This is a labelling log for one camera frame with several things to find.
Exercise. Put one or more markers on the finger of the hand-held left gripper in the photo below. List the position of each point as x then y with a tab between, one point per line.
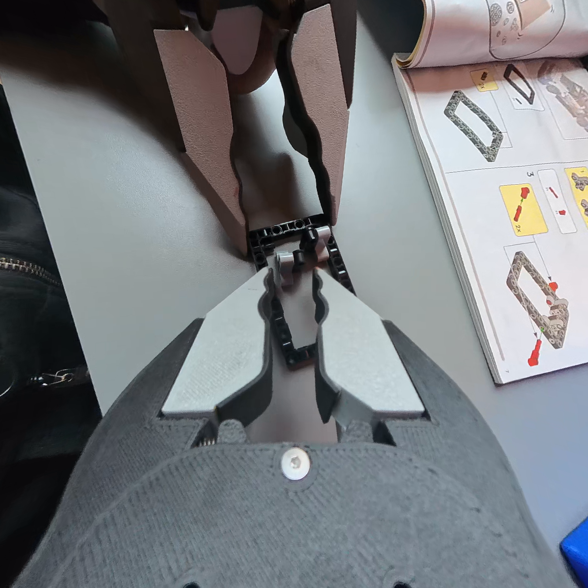
326	101
197	115

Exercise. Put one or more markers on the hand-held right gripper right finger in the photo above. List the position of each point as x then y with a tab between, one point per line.
367	363

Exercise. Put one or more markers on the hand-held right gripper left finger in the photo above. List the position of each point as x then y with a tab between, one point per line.
225	358

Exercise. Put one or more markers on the black rectangular lego frame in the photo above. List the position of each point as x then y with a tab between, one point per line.
342	271

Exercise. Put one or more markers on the lego instruction booklet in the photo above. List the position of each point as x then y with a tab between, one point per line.
482	220

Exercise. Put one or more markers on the person's black jacket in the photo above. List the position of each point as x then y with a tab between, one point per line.
27	298

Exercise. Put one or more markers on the blue plastic bin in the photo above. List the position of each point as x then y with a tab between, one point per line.
576	551

